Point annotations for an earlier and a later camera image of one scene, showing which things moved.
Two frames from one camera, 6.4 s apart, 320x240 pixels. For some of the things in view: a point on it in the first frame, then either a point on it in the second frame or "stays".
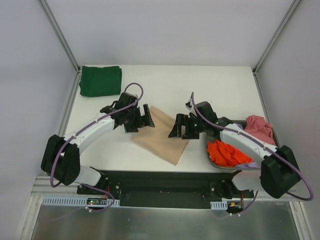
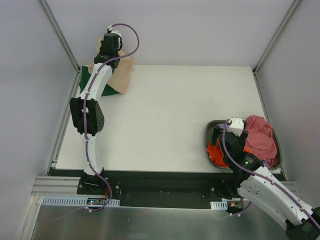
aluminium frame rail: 52,186 stays
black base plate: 171,189 stays
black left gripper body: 136,119 → 111,40
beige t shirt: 156,140 → 119,78
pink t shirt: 258,126 stays
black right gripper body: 186,124 → 225,136
